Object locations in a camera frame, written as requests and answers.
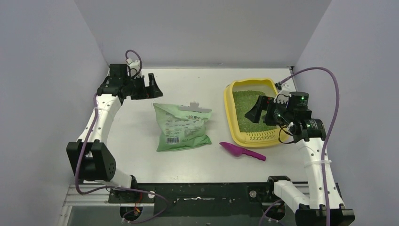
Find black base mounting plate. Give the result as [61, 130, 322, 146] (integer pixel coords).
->
[108, 182, 278, 217]

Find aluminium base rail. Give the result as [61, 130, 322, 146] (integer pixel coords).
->
[59, 182, 309, 226]

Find magenta plastic scoop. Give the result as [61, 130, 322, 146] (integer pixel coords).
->
[219, 142, 267, 161]

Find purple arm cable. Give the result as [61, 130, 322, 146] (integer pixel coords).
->
[74, 49, 170, 225]
[258, 66, 340, 226]

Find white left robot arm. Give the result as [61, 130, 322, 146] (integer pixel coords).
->
[66, 64, 163, 202]

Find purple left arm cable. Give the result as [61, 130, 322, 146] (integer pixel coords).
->
[74, 49, 170, 225]

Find green litter in box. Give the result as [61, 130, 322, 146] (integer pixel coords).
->
[232, 90, 276, 132]

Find white bag sealing clip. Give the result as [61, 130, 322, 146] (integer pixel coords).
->
[178, 102, 212, 113]

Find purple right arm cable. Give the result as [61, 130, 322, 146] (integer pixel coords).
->
[258, 66, 340, 226]

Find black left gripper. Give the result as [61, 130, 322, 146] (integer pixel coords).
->
[123, 73, 162, 100]

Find yellow litter box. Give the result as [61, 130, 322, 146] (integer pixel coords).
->
[223, 78, 280, 148]

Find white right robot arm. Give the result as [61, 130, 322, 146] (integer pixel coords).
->
[245, 91, 355, 226]

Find green cat litter bag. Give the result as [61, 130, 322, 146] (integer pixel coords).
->
[153, 103, 212, 152]

